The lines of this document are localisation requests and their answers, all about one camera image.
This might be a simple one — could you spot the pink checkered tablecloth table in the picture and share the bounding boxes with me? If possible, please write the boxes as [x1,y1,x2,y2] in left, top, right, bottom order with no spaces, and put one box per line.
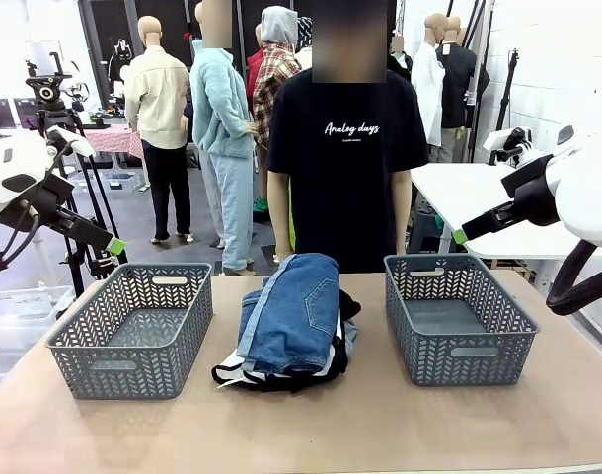
[78,122,145,159]

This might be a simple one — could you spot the black light stand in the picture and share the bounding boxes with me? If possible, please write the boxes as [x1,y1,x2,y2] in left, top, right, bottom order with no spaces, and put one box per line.
[488,48,522,167]

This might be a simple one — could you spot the black garment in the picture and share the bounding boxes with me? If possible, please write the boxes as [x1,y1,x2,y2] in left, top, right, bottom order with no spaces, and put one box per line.
[338,288,362,322]

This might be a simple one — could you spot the dark blue denim jeans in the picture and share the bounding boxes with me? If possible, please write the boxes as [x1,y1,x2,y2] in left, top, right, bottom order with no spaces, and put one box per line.
[236,252,342,375]

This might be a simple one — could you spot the black camera tripod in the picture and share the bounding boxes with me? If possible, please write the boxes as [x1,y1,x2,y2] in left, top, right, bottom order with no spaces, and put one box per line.
[24,51,129,297]

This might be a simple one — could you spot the mannequin in light blue fleece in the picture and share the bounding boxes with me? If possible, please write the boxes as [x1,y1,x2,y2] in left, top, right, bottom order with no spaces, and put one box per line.
[189,0,259,277]

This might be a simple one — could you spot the grey perforated plastic basket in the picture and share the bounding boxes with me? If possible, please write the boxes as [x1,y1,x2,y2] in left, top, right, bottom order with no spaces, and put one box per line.
[44,262,214,400]
[383,253,540,388]

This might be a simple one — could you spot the mannequin in cream jacket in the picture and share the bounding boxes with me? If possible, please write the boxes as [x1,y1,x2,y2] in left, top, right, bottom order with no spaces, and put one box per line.
[123,15,193,246]

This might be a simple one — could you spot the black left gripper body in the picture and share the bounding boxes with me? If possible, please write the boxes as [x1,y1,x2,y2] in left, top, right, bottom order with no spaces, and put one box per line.
[22,172,80,233]

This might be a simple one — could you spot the person's right forearm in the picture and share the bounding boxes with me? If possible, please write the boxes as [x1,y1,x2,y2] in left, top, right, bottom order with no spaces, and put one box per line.
[268,211,293,272]

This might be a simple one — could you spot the mannequin in white shirt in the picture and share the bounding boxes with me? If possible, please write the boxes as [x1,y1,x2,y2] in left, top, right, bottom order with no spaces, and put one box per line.
[410,13,448,164]

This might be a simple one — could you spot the person in black printed T-shirt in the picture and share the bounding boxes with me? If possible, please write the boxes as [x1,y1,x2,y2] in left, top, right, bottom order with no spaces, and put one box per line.
[266,0,429,275]

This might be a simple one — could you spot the dark grey storage crate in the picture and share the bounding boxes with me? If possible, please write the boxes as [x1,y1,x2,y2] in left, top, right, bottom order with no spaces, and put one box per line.
[407,195,453,256]

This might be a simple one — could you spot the person's left forearm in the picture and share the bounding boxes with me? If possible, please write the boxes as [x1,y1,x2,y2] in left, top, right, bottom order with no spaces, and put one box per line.
[392,206,413,257]

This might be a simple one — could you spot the mannequin with patterned scarf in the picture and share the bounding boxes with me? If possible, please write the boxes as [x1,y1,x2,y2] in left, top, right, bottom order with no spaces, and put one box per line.
[294,16,315,70]

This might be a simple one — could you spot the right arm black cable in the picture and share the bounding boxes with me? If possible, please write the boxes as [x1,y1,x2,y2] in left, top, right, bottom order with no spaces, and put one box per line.
[546,240,602,317]

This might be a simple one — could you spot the large white table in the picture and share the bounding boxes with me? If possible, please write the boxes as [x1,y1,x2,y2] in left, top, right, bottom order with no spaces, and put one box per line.
[410,162,602,261]

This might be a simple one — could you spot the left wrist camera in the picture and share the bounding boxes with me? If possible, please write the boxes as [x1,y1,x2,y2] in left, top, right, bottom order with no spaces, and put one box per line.
[46,125,96,158]

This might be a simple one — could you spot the mannequin in plaid hooded shirt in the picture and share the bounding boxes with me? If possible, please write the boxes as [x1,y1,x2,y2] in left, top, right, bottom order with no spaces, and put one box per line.
[245,5,303,198]

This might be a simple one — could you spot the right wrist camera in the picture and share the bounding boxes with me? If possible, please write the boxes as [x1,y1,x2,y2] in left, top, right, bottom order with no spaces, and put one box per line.
[482,126,534,167]

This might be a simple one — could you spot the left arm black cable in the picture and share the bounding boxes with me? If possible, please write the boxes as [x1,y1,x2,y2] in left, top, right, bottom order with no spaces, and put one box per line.
[0,197,41,278]

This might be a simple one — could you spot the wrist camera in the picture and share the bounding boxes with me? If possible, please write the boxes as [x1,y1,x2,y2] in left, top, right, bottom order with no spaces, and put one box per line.
[46,125,96,158]
[482,126,534,167]

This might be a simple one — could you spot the clear plastic storage bin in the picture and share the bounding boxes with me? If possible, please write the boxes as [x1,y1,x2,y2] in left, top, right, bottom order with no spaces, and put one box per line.
[0,284,76,396]

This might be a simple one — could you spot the mannequin in black jacket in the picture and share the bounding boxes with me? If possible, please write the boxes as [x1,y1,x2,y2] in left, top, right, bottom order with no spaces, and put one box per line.
[436,15,492,164]

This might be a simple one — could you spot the white shorts with black trim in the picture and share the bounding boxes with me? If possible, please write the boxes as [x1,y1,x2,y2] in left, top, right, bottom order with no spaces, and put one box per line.
[210,320,351,394]

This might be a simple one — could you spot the mannequin in dark outfit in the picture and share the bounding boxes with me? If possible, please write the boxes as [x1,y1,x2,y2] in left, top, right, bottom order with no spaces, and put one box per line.
[387,37,414,83]

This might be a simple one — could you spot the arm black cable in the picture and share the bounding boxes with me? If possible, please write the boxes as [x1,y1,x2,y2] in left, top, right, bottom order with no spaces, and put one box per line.
[0,197,41,278]
[546,240,602,317]

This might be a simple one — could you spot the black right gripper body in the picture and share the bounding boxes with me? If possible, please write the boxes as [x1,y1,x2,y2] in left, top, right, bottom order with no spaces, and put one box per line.
[500,154,562,228]

